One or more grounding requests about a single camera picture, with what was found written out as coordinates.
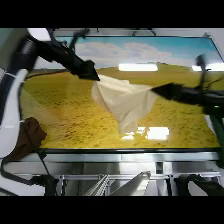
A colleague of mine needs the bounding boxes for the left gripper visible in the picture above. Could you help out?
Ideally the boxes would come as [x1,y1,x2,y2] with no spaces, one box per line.
[76,59,101,82]

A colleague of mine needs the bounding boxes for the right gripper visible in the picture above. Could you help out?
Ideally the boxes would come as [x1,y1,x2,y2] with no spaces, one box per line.
[151,82,183,101]

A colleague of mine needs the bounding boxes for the silver frame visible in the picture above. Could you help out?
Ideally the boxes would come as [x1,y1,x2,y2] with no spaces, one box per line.
[0,150,224,197]

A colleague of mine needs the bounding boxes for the brown garment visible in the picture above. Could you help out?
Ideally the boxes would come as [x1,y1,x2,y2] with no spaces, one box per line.
[5,116,48,162]

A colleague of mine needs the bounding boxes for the cream T-shirt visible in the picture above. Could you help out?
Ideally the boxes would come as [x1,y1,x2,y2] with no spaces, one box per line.
[90,74,158,135]

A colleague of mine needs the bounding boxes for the black cable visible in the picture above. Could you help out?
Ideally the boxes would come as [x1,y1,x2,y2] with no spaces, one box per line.
[0,151,51,188]

